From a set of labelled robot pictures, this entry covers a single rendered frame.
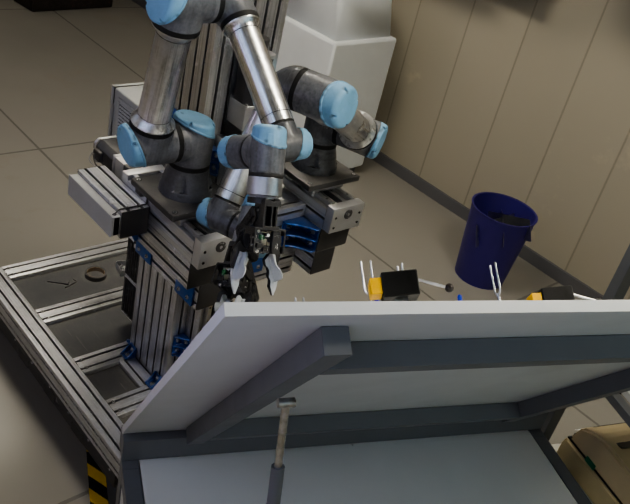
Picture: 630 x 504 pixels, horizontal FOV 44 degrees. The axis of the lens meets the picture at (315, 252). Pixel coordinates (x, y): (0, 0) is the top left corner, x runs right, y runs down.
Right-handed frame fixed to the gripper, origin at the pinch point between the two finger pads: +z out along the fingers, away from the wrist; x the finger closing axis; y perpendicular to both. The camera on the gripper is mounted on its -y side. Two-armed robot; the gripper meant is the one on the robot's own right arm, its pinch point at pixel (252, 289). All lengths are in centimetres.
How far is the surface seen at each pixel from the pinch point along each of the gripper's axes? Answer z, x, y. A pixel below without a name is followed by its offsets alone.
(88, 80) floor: -95, 35, -431
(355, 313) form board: -6, -15, 71
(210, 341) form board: 0, -29, 59
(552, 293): -8, 36, 52
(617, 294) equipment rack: -3, 98, 10
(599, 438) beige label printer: 39, 109, 0
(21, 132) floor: -48, -15, -355
